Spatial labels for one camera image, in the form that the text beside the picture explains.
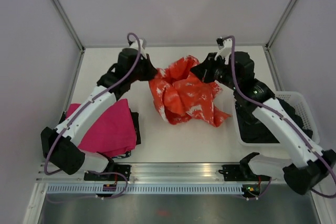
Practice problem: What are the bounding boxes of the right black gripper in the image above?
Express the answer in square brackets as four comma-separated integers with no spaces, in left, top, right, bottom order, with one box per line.
[191,52,239,90]

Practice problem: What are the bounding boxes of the orange white-speckled trousers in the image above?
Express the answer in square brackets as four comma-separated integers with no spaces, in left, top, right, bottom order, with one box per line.
[149,55,231,127]

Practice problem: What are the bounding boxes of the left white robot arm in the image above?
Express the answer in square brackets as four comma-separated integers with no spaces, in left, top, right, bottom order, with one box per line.
[41,46,158,180]

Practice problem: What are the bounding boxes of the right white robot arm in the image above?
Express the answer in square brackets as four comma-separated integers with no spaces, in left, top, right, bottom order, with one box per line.
[191,51,335,195]

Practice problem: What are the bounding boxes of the folded magenta trousers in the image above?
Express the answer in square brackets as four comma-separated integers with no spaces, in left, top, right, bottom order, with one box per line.
[65,98,137,158]

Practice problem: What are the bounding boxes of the black clothes in basket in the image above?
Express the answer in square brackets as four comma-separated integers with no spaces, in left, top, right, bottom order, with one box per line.
[234,94,319,146]

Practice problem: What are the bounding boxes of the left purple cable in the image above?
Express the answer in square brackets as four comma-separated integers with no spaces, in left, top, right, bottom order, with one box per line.
[43,33,141,176]

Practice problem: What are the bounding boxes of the purple cable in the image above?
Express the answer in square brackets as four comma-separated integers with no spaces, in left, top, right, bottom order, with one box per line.
[225,35,336,198]
[43,33,141,176]

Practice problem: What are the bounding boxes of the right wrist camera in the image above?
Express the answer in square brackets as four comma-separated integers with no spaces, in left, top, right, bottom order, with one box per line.
[215,36,233,60]

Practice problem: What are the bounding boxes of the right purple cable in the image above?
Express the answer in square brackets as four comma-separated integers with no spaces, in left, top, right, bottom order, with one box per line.
[225,35,336,198]

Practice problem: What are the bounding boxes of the right aluminium frame post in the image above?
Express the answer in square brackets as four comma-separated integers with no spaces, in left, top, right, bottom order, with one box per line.
[265,0,314,50]

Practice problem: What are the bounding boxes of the aluminium frame post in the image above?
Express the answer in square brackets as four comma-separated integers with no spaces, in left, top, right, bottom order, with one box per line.
[35,0,85,51]
[265,0,314,50]

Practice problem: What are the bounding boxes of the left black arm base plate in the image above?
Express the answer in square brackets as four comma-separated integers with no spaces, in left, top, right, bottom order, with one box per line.
[84,164,131,182]

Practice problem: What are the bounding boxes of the aluminium mounting rail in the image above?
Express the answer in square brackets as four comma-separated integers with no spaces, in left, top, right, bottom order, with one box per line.
[36,162,289,183]

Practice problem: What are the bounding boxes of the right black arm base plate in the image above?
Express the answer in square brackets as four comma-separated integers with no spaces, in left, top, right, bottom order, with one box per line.
[218,164,270,182]

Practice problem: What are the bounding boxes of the left aluminium frame post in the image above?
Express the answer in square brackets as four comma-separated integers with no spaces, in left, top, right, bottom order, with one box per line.
[35,0,85,51]

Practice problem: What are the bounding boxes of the white slotted cable duct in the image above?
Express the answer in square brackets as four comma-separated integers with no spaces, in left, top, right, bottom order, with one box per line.
[47,184,243,195]

